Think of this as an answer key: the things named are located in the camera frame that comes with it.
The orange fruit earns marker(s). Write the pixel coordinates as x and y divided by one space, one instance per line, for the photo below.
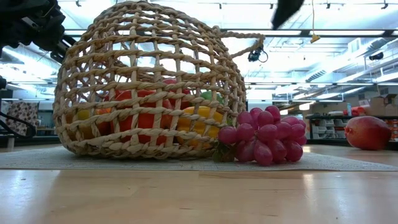
102 124

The purple grape bunch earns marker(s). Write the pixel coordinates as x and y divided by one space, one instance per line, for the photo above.
264 137

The yellow bell pepper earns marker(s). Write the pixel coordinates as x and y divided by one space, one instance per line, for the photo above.
199 126

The black mounted device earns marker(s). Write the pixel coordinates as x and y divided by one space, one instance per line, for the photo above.
376 56

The cardboard box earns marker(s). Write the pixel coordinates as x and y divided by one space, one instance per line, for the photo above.
382 105

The storage shelf with bins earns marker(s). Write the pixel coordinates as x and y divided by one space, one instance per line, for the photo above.
326 127

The grey woven placemat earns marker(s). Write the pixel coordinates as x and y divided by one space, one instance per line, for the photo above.
93 162

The red container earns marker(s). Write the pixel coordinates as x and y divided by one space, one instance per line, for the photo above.
356 110

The red bell pepper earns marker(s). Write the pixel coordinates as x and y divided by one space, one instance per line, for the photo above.
147 123

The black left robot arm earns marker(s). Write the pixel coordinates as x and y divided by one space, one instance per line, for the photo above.
2 83

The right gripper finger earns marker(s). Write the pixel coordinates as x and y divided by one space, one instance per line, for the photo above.
287 12

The floral patterned cloth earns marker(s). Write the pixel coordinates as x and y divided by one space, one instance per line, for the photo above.
21 118

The black hanging camera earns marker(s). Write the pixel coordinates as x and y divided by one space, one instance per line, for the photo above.
255 56

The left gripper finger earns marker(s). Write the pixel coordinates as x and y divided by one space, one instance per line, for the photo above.
62 46

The black metal table frame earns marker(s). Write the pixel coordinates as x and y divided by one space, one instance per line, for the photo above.
37 140

